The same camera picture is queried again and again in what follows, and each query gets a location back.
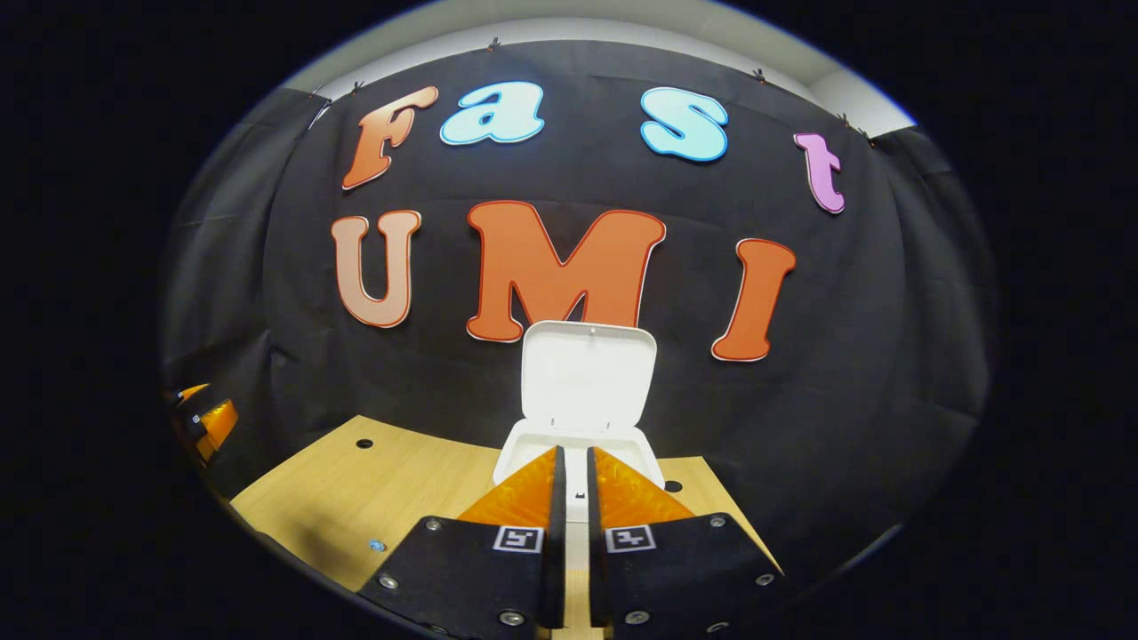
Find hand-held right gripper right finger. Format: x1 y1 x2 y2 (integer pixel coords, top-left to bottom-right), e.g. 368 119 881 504
585 444 790 640

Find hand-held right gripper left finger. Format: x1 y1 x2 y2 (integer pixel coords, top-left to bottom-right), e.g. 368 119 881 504
356 444 568 640

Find white desktop garbage bin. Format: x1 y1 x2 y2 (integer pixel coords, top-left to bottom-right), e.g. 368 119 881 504
492 320 668 572

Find wooden desktop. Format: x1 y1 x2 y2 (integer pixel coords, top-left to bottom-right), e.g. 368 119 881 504
229 414 783 640

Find black backdrop cloth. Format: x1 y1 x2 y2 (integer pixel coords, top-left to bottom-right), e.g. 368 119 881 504
160 40 995 570

